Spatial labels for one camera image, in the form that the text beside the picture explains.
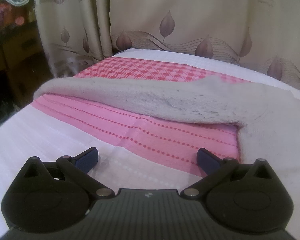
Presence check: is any white soiled small garment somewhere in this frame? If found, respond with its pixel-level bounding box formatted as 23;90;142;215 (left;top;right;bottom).
34;76;300;192

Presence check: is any pink checkered bed sheet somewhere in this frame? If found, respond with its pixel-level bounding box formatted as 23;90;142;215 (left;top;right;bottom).
0;49;300;237

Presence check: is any dark wooden cabinet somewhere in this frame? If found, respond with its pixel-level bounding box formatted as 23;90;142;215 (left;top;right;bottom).
0;22;52;123

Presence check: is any beige leaf-print curtain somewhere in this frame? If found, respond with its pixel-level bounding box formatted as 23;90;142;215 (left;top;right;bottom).
34;0;300;90

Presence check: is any floral cloth with scalloped edge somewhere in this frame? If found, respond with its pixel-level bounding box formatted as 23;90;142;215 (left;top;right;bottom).
0;0;36;31

